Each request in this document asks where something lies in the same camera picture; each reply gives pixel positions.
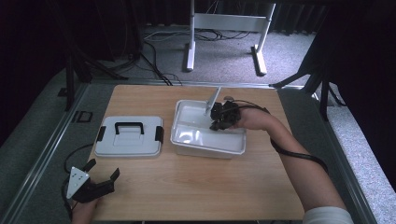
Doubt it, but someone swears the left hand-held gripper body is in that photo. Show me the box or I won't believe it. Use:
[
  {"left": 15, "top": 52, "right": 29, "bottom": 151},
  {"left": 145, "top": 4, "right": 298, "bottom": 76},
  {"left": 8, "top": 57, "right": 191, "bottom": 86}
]
[{"left": 65, "top": 166, "right": 115, "bottom": 204}]

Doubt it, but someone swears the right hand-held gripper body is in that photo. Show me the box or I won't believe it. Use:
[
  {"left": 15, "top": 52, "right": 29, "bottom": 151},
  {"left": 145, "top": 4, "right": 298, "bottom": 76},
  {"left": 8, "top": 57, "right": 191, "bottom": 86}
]
[{"left": 204, "top": 86, "right": 241, "bottom": 128}]

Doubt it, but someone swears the white plastic storage box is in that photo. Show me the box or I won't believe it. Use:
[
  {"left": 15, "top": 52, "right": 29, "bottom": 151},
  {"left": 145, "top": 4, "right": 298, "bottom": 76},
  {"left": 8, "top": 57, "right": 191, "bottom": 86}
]
[{"left": 169, "top": 99, "right": 248, "bottom": 161}]

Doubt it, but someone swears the person's left hand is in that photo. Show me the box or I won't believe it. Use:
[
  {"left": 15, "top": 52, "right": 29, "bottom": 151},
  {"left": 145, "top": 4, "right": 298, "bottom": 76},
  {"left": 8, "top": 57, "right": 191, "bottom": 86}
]
[{"left": 71, "top": 197, "right": 101, "bottom": 224}]

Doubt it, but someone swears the person's right hand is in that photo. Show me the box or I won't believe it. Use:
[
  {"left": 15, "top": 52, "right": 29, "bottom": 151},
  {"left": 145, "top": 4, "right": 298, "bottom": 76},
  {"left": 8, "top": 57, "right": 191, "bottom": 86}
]
[{"left": 231, "top": 106, "right": 276, "bottom": 132}]

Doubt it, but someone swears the black tripod stand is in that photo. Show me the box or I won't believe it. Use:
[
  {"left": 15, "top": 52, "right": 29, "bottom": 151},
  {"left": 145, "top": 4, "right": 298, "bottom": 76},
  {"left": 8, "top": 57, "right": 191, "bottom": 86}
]
[
  {"left": 46, "top": 0, "right": 129, "bottom": 112},
  {"left": 269, "top": 6, "right": 347, "bottom": 121}
]

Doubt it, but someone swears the white sleeve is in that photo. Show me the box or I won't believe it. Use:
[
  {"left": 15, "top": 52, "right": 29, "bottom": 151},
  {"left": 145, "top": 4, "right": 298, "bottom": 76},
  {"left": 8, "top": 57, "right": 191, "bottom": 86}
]
[{"left": 302, "top": 206, "right": 355, "bottom": 224}]

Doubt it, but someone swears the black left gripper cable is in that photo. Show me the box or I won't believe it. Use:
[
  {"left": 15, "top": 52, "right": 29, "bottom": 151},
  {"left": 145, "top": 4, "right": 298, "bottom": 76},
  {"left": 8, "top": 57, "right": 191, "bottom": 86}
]
[{"left": 61, "top": 143, "right": 95, "bottom": 220}]

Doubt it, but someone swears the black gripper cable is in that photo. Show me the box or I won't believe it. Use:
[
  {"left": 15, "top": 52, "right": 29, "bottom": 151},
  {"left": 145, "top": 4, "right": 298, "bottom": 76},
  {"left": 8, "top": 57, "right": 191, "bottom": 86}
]
[
  {"left": 61, "top": 143, "right": 95, "bottom": 220},
  {"left": 225, "top": 99, "right": 330, "bottom": 175}
]

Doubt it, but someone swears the white lid with black handle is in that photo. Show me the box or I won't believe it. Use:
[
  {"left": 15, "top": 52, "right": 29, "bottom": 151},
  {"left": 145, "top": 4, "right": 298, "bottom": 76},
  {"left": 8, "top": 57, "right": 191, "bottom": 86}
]
[{"left": 93, "top": 116, "right": 165, "bottom": 159}]

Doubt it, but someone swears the black square floor frame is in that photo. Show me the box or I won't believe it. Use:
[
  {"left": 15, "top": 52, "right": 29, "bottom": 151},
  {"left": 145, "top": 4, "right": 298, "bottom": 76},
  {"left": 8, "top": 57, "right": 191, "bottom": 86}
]
[{"left": 71, "top": 110, "right": 93, "bottom": 123}]

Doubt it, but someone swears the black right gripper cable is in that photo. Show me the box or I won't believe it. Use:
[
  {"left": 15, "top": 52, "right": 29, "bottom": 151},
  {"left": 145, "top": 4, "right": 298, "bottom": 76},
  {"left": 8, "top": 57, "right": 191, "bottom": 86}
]
[{"left": 225, "top": 99, "right": 330, "bottom": 175}]

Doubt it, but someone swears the bundle of floor cables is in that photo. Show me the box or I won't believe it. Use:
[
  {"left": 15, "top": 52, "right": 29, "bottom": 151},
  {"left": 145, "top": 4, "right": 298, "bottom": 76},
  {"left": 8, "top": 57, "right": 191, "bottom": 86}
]
[{"left": 108, "top": 26, "right": 254, "bottom": 87}]

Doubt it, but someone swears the white metal stand frame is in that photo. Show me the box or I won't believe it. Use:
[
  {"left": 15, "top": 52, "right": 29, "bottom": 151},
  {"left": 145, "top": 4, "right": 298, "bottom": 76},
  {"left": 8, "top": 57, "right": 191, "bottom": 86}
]
[{"left": 185, "top": 0, "right": 277, "bottom": 77}]

